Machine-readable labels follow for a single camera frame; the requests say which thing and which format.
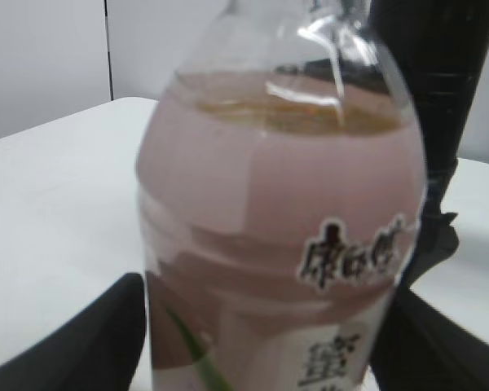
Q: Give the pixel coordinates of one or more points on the black background pole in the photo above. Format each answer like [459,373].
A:
[109,62]

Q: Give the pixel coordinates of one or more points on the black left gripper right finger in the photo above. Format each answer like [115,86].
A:
[419,349]

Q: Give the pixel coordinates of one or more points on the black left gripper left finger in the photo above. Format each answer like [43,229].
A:
[98,349]

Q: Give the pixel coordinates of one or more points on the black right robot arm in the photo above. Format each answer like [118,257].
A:
[440,47]

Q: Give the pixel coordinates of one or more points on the pink oolong tea bottle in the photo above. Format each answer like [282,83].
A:
[281,182]

